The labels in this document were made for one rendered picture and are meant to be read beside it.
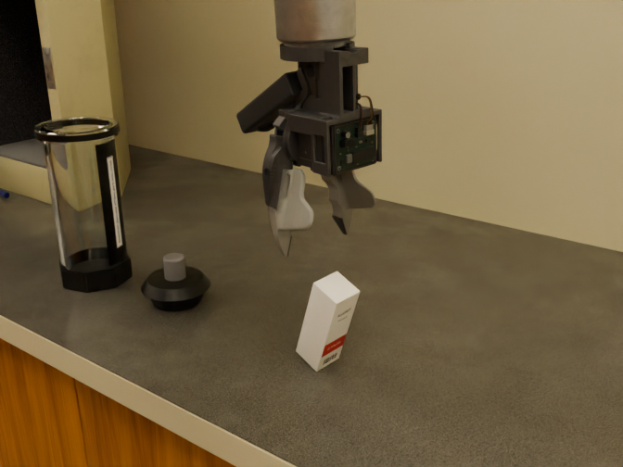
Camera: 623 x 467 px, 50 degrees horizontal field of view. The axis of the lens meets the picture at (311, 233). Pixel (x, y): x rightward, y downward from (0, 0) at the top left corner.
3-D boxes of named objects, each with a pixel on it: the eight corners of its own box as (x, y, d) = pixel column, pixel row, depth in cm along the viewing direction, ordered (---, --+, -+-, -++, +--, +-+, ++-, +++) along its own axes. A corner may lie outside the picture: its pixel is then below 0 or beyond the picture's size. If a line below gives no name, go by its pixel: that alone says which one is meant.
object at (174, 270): (223, 292, 93) (221, 248, 91) (189, 321, 85) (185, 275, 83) (166, 282, 96) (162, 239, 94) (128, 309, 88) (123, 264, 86)
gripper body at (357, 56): (325, 184, 62) (321, 51, 57) (270, 167, 68) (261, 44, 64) (384, 168, 66) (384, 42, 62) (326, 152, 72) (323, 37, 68)
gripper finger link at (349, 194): (374, 246, 71) (351, 173, 66) (336, 231, 75) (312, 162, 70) (393, 229, 72) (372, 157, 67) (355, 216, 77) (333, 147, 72)
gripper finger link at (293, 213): (291, 268, 64) (312, 173, 63) (255, 250, 68) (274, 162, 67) (315, 269, 66) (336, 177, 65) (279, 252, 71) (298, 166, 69)
